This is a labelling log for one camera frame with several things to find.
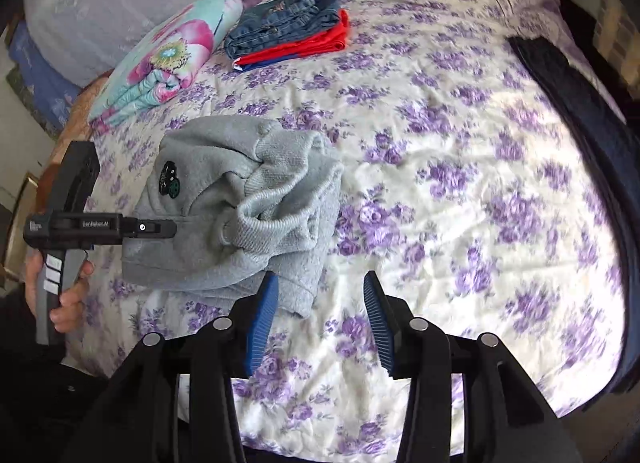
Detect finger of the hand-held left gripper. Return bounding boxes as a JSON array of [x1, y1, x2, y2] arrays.
[[122, 218, 177, 240]]

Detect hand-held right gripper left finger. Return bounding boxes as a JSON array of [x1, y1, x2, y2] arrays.
[[65, 271, 280, 463]]

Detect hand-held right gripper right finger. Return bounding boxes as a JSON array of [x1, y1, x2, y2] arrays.
[[362, 271, 583, 463]]

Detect grey fleece pants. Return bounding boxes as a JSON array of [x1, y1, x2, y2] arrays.
[[120, 115, 345, 319]]

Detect dark navy pants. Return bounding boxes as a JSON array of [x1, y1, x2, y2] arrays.
[[507, 35, 640, 394]]

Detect person's left hand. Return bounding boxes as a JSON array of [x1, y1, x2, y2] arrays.
[[51, 262, 96, 334]]

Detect orange brown blanket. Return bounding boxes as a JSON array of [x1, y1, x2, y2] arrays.
[[37, 70, 116, 214]]

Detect blue pillow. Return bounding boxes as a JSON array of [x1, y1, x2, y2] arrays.
[[10, 20, 83, 138]]

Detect folded floral quilt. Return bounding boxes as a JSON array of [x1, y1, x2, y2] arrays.
[[87, 0, 244, 126]]

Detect person's dark clothing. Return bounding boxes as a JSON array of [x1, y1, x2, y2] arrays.
[[0, 288, 118, 463]]

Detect folded blue jeans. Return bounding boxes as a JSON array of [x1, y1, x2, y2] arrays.
[[223, 0, 342, 60]]

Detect folded red garment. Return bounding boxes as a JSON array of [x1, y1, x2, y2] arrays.
[[232, 9, 349, 72]]

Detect beige checked curtain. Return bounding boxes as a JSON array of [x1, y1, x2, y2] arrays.
[[595, 0, 640, 74]]

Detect dark bed frame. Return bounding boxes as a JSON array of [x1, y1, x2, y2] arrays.
[[555, 0, 640, 108]]

